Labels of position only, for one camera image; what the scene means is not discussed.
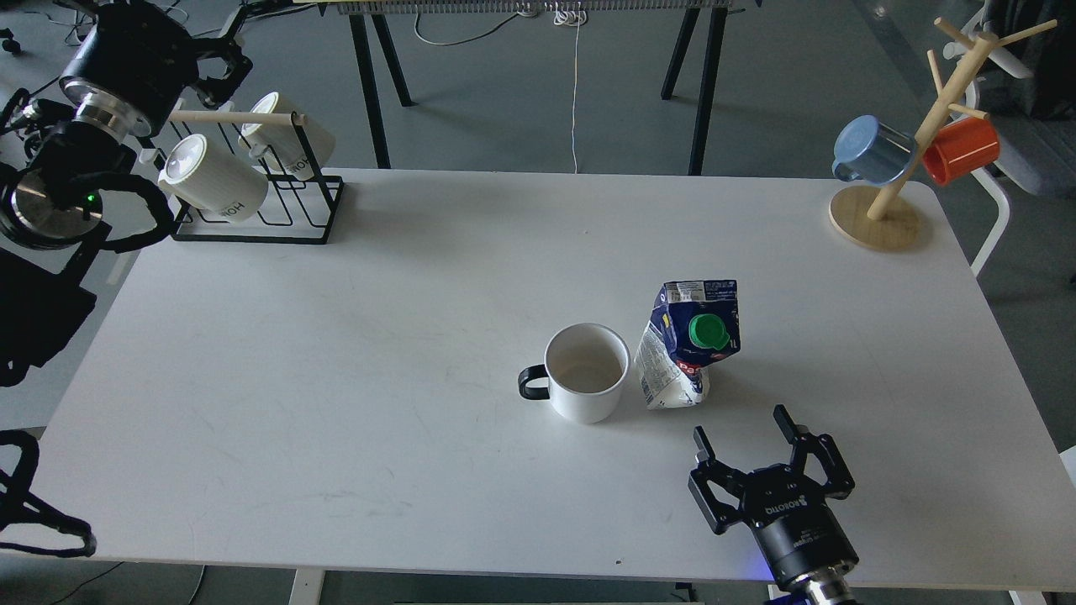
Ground white ribbed mug rear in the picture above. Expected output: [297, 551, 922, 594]
[237, 118, 337, 182]

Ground white ribbed mug front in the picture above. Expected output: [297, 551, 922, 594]
[157, 133, 270, 223]

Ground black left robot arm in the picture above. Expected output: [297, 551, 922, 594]
[3, 1, 252, 559]

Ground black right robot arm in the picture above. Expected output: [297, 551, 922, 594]
[688, 405, 858, 604]

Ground black floor cables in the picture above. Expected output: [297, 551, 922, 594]
[0, 0, 278, 118]

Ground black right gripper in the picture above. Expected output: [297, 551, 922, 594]
[688, 404, 860, 591]

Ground white hanging cord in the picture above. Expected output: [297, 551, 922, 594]
[553, 8, 587, 174]

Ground black wire mug rack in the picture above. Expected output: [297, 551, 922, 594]
[169, 93, 345, 245]

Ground white mug black handle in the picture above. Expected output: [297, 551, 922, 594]
[516, 323, 631, 424]

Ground wooden mug tree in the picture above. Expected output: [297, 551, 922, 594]
[829, 17, 1059, 251]

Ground blue mug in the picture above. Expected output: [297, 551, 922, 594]
[831, 114, 919, 187]

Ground white chair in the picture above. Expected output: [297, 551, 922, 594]
[961, 1, 1075, 275]

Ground blue white milk carton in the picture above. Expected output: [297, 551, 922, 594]
[635, 279, 741, 410]

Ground black trestle table legs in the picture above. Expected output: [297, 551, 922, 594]
[346, 1, 731, 175]

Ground orange mug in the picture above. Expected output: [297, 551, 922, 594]
[922, 116, 1000, 187]

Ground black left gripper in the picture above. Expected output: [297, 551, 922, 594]
[59, 1, 253, 135]

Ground white ribbed mug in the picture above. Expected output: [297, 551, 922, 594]
[237, 118, 337, 182]
[157, 133, 270, 223]

